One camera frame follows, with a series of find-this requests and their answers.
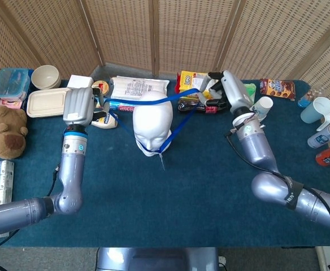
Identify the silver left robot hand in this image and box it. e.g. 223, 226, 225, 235
62, 87, 111, 126

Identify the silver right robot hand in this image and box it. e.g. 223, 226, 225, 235
198, 70, 254, 115

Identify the white badge with blue lanyard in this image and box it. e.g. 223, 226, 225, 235
104, 88, 203, 172

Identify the white foam mannequin head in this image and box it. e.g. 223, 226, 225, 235
132, 91, 173, 158

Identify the green wet wipes pack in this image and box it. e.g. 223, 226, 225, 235
242, 82, 258, 104

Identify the small white box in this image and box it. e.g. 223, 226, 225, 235
67, 74, 94, 90

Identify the beige lidded food container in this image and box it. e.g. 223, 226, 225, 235
25, 87, 71, 119

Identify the white paper cup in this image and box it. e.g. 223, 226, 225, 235
249, 96, 274, 120

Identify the round tin with red label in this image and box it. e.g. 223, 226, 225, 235
91, 80, 111, 97

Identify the mayonnaise squeeze bottle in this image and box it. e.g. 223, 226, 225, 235
92, 111, 119, 130

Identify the brown chocolate cookie bag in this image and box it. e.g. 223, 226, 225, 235
259, 78, 297, 102

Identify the beige round bowl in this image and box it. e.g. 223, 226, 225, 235
31, 64, 62, 90

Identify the blue plastic wrap box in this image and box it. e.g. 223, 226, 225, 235
108, 100, 138, 113

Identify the yellow snack bag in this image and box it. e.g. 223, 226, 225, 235
176, 70, 211, 100

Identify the cola bottle with red label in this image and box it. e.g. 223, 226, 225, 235
177, 98, 232, 115

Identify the white plastic food package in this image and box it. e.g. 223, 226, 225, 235
110, 75, 171, 102

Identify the pink box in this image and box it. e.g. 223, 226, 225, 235
0, 97, 25, 111

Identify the clear container with blue lid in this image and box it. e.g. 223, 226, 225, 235
0, 67, 32, 102

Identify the clear bottle with blue cap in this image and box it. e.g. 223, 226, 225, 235
297, 84, 327, 109

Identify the brown plush toy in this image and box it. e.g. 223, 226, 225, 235
0, 106, 29, 160

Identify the wicker folding screen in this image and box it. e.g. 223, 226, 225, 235
0, 0, 330, 198

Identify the light blue plastic mug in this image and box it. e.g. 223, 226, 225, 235
299, 97, 330, 132

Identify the white and blue drink can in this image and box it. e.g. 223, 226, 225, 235
307, 124, 330, 150

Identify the teal table cloth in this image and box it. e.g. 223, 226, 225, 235
0, 78, 330, 250

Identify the grey robot torso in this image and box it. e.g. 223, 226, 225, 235
95, 247, 221, 271

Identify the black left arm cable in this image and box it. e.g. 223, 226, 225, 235
0, 162, 62, 269

